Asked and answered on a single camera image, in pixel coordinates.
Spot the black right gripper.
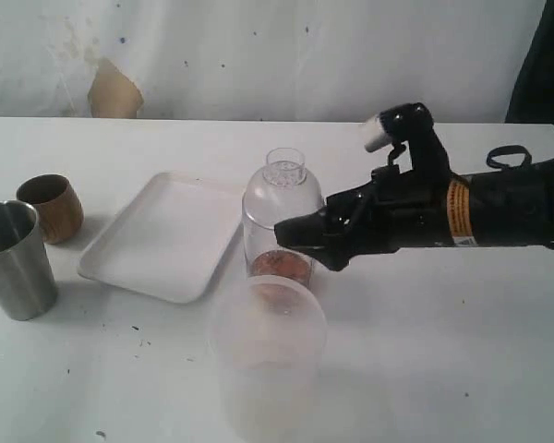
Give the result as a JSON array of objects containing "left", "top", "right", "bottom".
[{"left": 274, "top": 167, "right": 451, "bottom": 271}]

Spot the white rectangular tray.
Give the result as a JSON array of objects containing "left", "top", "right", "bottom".
[{"left": 78, "top": 172, "right": 242, "bottom": 304}]

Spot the brown wooden cup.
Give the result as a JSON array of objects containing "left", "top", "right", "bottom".
[{"left": 16, "top": 174, "right": 84, "bottom": 245}]

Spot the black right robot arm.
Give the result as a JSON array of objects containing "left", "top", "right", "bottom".
[{"left": 274, "top": 159, "right": 554, "bottom": 271}]

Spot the white plastic backdrop sheet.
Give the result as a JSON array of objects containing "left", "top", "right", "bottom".
[{"left": 0, "top": 1, "right": 545, "bottom": 123}]

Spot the clear shaker lid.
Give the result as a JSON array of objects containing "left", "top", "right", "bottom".
[{"left": 242, "top": 148, "right": 324, "bottom": 230}]

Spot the translucent plastic container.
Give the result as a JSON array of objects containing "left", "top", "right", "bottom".
[{"left": 209, "top": 275, "right": 327, "bottom": 442}]

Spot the clear plastic shaker cup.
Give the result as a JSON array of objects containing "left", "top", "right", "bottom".
[{"left": 242, "top": 211, "right": 314, "bottom": 288}]

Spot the dark object at right edge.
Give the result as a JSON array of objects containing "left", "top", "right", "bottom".
[{"left": 505, "top": 0, "right": 554, "bottom": 125}]

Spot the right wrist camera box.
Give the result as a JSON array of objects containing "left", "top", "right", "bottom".
[{"left": 360, "top": 102, "right": 452, "bottom": 181}]

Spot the stainless steel cup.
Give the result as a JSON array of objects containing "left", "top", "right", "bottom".
[{"left": 0, "top": 200, "right": 58, "bottom": 321}]

